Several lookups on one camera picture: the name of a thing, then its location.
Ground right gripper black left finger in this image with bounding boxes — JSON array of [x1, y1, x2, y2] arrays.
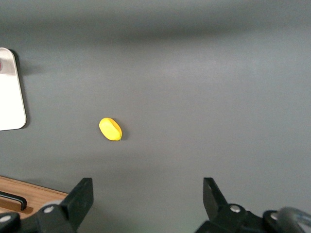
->
[[0, 177, 94, 233]]

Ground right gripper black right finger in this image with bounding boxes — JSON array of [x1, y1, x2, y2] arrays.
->
[[195, 177, 280, 233]]

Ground cream plastic tray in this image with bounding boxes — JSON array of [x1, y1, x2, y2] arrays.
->
[[0, 47, 27, 132]]

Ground wooden drawer cabinet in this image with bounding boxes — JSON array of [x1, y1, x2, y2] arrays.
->
[[0, 175, 70, 220]]

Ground wooden drawer front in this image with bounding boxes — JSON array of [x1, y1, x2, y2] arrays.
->
[[0, 179, 66, 219]]

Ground yellow sponge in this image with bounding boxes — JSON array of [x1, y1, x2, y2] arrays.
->
[[99, 117, 123, 141]]

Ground black drawer handle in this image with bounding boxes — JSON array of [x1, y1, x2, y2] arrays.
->
[[0, 190, 28, 211]]

